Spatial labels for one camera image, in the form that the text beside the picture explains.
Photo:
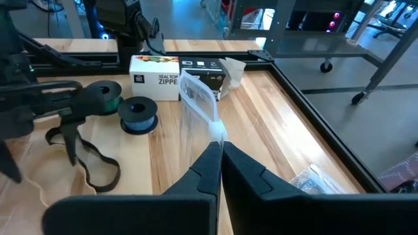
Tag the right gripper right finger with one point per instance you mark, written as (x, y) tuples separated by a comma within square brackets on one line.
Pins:
[(294, 215)]

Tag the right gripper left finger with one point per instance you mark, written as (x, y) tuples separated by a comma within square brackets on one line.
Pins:
[(147, 215)]

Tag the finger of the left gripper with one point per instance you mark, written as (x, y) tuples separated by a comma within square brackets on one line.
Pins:
[(72, 140), (9, 163)]

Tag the wide blue rubber band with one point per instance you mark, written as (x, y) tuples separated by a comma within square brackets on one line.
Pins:
[(308, 186)]

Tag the tan rubber band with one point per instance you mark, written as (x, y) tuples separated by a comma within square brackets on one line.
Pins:
[(49, 176)]

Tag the clear zipper bag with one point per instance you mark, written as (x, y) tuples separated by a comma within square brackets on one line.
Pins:
[(196, 107), (233, 72), (326, 182)]

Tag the black white zipper bag box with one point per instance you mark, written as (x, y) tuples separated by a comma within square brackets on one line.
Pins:
[(153, 81)]

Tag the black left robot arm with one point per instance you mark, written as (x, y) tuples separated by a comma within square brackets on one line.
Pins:
[(124, 19)]

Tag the thick black rubber band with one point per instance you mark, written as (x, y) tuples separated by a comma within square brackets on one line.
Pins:
[(112, 176)]

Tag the black device with pink lights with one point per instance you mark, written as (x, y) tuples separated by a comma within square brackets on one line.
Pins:
[(316, 21)]

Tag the black office chair base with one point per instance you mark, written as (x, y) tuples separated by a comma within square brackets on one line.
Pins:
[(392, 23)]

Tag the black aluminium table frame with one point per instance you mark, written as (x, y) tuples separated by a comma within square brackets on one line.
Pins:
[(326, 130)]

